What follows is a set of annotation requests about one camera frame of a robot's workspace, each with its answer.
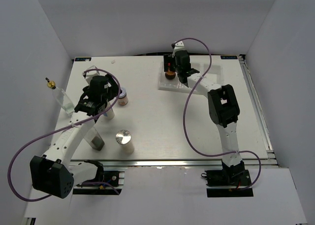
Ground clear bottle dark contents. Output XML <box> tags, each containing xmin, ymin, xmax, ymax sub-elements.
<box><xmin>84</xmin><ymin>127</ymin><xmax>105</xmax><ymax>151</ymax></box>

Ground purple lid spice jar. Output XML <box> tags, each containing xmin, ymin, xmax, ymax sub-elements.
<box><xmin>117</xmin><ymin>87</ymin><xmax>128</xmax><ymax>106</ymax></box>

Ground aluminium rail front edge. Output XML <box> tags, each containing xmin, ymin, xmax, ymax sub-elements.
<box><xmin>68</xmin><ymin>159</ymin><xmax>227</xmax><ymax>168</ymax></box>

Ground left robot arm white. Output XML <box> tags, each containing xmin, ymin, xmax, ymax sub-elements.
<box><xmin>30</xmin><ymin>74</ymin><xmax>120</xmax><ymax>198</ymax></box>

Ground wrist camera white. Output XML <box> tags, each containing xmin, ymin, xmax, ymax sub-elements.
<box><xmin>82</xmin><ymin>65</ymin><xmax>99</xmax><ymax>85</ymax></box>
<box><xmin>171</xmin><ymin>40</ymin><xmax>185</xmax><ymax>58</ymax></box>

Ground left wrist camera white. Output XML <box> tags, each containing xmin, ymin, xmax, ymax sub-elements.
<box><xmin>82</xmin><ymin>65</ymin><xmax>99</xmax><ymax>85</ymax></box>

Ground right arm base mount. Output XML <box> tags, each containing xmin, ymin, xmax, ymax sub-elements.
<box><xmin>201</xmin><ymin>161</ymin><xmax>253</xmax><ymax>198</ymax></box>

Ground white three-slot organizer tray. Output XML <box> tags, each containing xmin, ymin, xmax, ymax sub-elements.
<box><xmin>158</xmin><ymin>62</ymin><xmax>224</xmax><ymax>94</ymax></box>

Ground glass bottle gold spout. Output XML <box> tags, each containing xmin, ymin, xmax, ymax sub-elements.
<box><xmin>45</xmin><ymin>78</ymin><xmax>75</xmax><ymax>116</ymax></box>

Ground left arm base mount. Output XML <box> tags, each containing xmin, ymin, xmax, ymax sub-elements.
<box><xmin>69</xmin><ymin>160</ymin><xmax>124</xmax><ymax>195</ymax></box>

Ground white tube bottle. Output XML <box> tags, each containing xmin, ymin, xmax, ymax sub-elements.
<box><xmin>103</xmin><ymin>101</ymin><xmax>115</xmax><ymax>121</ymax></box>

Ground silver lid white shaker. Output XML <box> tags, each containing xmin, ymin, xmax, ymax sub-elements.
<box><xmin>115</xmin><ymin>129</ymin><xmax>135</xmax><ymax>154</ymax></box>

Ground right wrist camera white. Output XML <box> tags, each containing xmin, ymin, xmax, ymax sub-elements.
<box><xmin>171</xmin><ymin>40</ymin><xmax>185</xmax><ymax>58</ymax></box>

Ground red lid sauce jar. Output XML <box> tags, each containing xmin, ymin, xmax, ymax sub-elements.
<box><xmin>164</xmin><ymin>63</ymin><xmax>176</xmax><ymax>80</ymax></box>

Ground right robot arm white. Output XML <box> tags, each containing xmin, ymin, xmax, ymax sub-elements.
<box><xmin>163</xmin><ymin>50</ymin><xmax>245</xmax><ymax>185</ymax></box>

